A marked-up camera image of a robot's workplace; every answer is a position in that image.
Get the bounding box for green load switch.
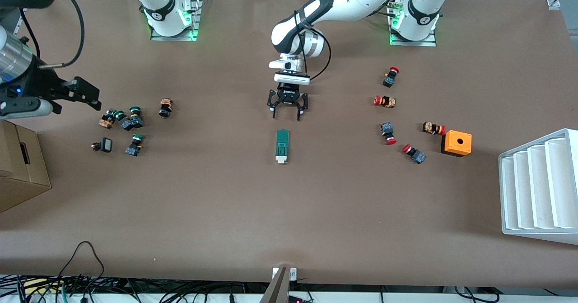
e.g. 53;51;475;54
275;129;290;164

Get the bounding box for green push button blue block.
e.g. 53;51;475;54
129;106;145;129
113;110;132;131
125;134;145;157

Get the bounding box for square black white push button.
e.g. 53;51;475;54
91;137;113;153

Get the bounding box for red mushroom button blue block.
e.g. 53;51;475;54
383;67;400;88
381;122;397;145
402;143;426;165

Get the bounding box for brown cardboard box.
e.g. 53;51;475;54
0;119;52;213

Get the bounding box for white slotted rack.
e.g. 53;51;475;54
498;128;578;246

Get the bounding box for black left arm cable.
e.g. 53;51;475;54
294;9;332;81

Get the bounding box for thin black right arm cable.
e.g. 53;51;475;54
19;7;42;59

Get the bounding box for left arm aluminium base plate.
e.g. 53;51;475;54
389;0;437;47

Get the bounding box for black looped cable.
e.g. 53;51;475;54
56;241;106;290

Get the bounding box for orange button enclosure box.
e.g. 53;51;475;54
441;130;473;158

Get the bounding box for brown stand post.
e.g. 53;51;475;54
259;267;290;303

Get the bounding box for tangled black floor cables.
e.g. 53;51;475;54
0;274;253;303

